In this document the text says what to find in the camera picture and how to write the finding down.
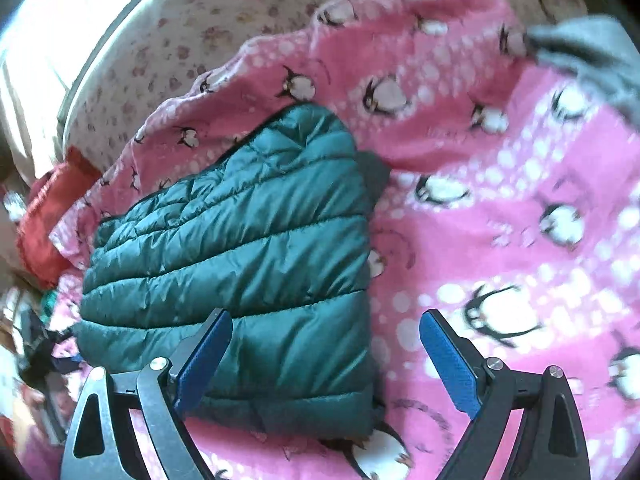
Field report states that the green quilted puffer jacket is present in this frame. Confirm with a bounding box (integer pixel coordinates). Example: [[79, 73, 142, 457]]
[[74, 103, 382, 439]]

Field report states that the bright green garment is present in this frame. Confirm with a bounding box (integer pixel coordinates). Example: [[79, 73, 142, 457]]
[[39, 289, 58, 324]]

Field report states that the red ruffled pillow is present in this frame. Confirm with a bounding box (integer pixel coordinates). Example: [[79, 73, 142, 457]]
[[16, 146, 101, 288]]

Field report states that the pink penguin fleece blanket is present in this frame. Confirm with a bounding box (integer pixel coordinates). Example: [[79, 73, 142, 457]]
[[51, 0, 639, 479]]

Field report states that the light blue fleece blanket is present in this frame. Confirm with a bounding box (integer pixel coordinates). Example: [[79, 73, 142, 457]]
[[524, 14, 639, 127]]

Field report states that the floral cream bed headboard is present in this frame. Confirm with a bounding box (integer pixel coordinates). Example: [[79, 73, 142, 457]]
[[60, 0, 587, 170]]

